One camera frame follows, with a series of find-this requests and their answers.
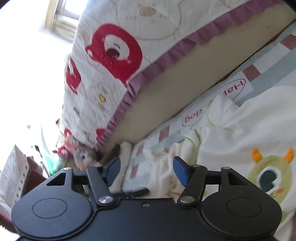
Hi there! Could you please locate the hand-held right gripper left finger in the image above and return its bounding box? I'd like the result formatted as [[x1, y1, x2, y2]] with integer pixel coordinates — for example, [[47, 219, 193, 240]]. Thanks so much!
[[46, 157, 121, 207]]

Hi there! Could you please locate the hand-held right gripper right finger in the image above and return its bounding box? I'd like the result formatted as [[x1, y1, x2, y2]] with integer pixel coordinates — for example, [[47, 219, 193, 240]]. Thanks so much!
[[174, 156, 253, 205]]

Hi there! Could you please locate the cream knit cardigan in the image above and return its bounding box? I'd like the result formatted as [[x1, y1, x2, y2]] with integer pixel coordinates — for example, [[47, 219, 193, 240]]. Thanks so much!
[[143, 86, 296, 232]]

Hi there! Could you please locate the brown folded sweater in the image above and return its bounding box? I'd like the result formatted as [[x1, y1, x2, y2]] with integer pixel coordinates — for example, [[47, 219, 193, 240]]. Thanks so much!
[[109, 144, 122, 163]]

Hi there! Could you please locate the cream folded garment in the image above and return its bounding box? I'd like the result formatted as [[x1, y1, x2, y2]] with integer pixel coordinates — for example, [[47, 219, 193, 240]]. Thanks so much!
[[116, 141, 133, 186]]

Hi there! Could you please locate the grey plush rabbit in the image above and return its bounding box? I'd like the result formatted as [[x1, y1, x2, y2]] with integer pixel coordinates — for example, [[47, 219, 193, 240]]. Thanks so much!
[[73, 146, 102, 172]]

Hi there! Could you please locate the bright green object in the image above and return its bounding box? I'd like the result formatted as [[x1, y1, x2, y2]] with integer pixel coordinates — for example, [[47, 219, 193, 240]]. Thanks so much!
[[45, 154, 66, 174]]

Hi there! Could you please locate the brown wooden dresser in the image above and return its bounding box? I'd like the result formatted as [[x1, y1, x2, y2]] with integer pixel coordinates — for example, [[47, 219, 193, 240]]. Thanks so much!
[[0, 156, 48, 232]]

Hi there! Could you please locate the beige bed base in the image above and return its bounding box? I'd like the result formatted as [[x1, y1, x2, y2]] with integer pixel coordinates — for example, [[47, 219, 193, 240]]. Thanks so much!
[[99, 13, 296, 167]]

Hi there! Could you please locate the dotted white cloth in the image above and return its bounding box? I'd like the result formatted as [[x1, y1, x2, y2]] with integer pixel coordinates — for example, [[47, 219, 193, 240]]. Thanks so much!
[[0, 144, 31, 223]]

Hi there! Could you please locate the checkered rug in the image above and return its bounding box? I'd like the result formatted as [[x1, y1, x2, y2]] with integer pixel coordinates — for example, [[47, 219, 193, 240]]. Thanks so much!
[[125, 23, 296, 200]]

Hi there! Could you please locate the quilted bear print bedspread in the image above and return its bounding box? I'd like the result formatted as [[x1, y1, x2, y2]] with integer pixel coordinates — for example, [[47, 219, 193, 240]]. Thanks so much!
[[57, 0, 289, 160]]

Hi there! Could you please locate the window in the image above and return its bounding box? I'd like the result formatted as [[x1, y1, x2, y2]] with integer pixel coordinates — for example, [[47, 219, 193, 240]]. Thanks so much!
[[44, 0, 89, 43]]

